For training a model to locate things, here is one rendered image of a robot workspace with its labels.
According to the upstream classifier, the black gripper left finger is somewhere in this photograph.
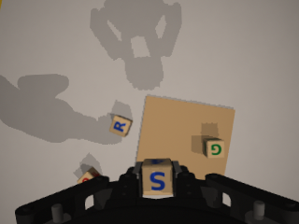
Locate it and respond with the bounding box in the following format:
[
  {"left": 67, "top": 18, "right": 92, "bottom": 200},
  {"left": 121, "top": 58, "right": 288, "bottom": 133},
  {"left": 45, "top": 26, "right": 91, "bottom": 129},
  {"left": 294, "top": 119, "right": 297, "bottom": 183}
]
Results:
[{"left": 15, "top": 161, "right": 143, "bottom": 224}]

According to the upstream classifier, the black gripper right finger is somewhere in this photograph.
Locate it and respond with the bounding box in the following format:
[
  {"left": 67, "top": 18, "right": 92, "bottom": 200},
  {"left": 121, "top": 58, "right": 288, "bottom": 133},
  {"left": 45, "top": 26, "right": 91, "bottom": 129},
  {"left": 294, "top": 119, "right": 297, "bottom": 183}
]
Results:
[{"left": 171, "top": 161, "right": 299, "bottom": 224}]

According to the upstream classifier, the tan square mat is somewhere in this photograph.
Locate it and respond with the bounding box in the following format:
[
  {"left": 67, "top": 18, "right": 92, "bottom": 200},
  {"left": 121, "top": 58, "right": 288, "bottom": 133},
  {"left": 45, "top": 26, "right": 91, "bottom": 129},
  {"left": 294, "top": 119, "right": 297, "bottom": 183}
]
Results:
[{"left": 136, "top": 96, "right": 235, "bottom": 180}]

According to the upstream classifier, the tan wooden block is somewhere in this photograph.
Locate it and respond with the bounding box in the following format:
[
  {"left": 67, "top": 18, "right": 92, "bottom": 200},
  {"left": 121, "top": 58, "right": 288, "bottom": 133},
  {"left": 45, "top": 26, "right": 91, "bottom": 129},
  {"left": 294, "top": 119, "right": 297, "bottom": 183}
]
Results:
[
  {"left": 109, "top": 115, "right": 133, "bottom": 137},
  {"left": 77, "top": 167, "right": 100, "bottom": 183},
  {"left": 203, "top": 138, "right": 224, "bottom": 159},
  {"left": 141, "top": 158, "right": 173, "bottom": 195}
]

